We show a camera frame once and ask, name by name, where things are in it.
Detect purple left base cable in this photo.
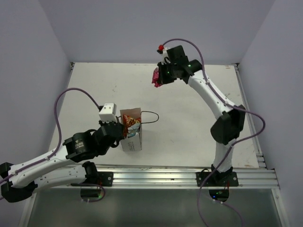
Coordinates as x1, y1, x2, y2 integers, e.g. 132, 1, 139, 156
0, 183, 105, 203

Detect red snack packet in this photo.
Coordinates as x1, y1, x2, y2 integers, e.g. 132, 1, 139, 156
123, 114, 141, 128

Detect silver mints sachet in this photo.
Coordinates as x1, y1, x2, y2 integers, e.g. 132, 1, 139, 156
127, 123, 141, 138

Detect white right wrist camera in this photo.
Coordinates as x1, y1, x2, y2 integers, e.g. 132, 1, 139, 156
157, 44, 170, 65

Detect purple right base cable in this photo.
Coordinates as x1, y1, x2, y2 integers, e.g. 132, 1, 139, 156
197, 141, 247, 227

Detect aluminium rail frame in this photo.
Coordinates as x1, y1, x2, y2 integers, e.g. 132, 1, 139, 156
29, 165, 280, 190

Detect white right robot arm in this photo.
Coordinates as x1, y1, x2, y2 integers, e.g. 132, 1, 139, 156
153, 44, 245, 186

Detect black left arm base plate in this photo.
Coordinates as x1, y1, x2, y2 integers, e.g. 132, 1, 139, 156
71, 172, 114, 187

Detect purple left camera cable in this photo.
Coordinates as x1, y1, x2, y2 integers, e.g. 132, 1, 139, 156
0, 87, 104, 185

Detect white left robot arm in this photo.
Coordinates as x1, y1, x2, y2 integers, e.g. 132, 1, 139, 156
0, 122, 124, 203

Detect pink small snack packet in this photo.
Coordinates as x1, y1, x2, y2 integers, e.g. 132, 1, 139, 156
152, 67, 163, 87

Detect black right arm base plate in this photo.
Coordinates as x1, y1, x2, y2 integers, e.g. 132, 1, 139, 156
196, 168, 239, 187

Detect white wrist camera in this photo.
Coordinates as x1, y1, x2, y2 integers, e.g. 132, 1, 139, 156
157, 44, 170, 65
98, 103, 118, 123

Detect white paper coffee bag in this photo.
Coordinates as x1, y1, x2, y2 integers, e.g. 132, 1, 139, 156
120, 108, 160, 152

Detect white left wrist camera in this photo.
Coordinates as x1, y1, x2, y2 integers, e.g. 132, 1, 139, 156
98, 103, 118, 123

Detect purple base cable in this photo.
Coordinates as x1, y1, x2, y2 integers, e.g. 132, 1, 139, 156
0, 183, 105, 203
197, 141, 247, 227

